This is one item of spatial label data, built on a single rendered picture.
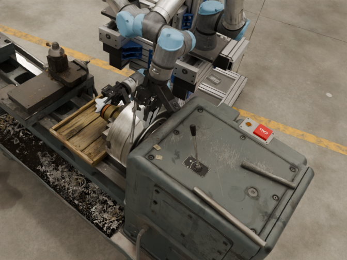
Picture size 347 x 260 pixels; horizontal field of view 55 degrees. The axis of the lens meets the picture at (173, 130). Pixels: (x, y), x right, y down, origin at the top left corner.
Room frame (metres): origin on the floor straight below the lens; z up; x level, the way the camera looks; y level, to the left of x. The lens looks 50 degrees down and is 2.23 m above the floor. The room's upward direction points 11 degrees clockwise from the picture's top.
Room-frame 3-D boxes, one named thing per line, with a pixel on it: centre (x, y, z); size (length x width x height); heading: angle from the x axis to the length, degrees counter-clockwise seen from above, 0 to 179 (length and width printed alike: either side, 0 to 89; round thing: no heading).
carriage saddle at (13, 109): (1.24, 0.74, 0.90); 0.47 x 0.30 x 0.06; 151
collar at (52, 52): (1.29, 0.66, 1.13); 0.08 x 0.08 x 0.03
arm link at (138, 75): (1.26, 0.23, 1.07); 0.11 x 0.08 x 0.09; 151
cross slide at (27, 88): (1.23, 0.69, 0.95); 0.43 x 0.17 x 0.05; 151
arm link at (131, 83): (1.19, 0.27, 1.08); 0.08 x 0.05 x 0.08; 61
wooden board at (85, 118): (1.05, 0.39, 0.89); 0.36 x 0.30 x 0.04; 151
